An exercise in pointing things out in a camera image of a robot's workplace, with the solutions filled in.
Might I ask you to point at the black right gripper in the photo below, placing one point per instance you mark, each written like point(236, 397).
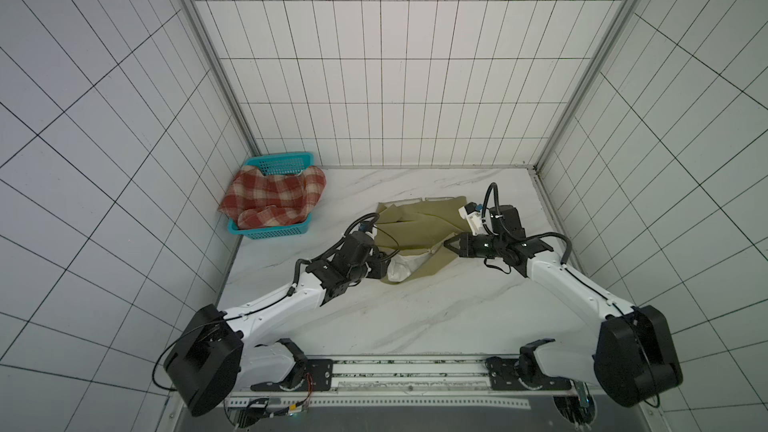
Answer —
point(468, 244)

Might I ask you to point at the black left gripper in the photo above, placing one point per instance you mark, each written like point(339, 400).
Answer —
point(377, 261)

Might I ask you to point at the olive green skirt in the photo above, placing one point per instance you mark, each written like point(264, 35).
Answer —
point(415, 231)

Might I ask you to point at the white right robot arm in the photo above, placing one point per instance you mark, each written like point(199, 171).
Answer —
point(626, 350)

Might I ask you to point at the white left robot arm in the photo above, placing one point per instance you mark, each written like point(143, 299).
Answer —
point(220, 352)

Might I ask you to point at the red plaid skirt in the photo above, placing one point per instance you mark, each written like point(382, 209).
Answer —
point(256, 201)

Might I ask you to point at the teal plastic basket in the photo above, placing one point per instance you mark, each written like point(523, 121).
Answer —
point(276, 164)

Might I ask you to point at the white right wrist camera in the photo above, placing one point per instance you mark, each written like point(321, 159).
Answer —
point(471, 213)

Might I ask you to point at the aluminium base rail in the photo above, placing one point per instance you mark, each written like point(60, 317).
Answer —
point(421, 381)

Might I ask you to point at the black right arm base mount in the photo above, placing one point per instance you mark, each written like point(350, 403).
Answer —
point(523, 372)

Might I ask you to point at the electronics board with wires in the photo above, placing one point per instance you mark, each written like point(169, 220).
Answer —
point(258, 409)

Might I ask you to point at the aluminium corner post right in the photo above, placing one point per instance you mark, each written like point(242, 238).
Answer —
point(594, 67)

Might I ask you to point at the aluminium corner post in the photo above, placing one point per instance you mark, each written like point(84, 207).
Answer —
point(219, 74)
point(594, 67)

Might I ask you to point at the aluminium corner post left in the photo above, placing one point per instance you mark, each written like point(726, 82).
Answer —
point(219, 74)

